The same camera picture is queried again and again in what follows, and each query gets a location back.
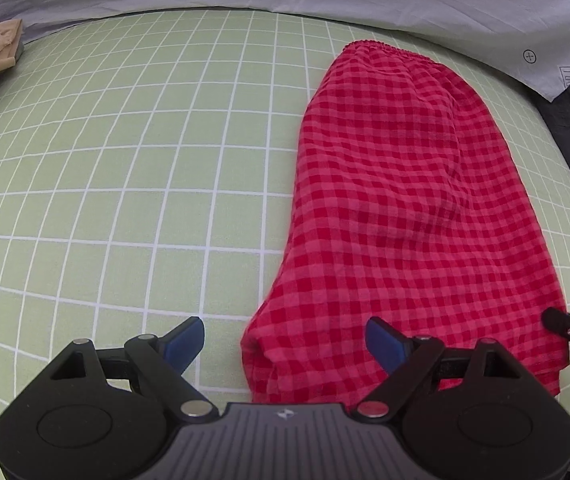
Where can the green grid cutting mat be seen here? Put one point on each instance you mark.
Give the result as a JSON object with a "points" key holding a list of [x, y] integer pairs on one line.
{"points": [[140, 160]]}

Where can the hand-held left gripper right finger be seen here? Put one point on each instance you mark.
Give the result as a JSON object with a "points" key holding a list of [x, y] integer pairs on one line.
{"points": [[385, 342]]}

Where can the red checkered shorts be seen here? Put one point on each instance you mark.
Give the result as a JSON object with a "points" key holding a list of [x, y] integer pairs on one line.
{"points": [[405, 185]]}

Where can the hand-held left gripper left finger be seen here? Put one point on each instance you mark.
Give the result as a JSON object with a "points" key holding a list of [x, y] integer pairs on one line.
{"points": [[185, 342]]}

